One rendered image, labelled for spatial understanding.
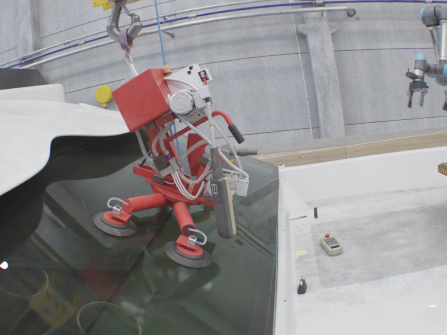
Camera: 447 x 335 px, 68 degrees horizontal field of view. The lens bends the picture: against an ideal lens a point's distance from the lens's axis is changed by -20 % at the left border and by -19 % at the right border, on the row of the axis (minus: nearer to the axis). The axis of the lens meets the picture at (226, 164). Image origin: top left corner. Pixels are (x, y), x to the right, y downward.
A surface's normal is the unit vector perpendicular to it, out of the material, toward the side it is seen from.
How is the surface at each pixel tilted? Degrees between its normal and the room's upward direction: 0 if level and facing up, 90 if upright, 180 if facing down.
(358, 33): 90
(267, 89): 90
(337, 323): 10
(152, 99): 90
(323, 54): 90
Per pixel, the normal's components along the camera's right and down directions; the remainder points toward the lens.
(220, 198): -0.68, 0.24
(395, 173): -0.25, 0.23
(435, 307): -0.15, -0.92
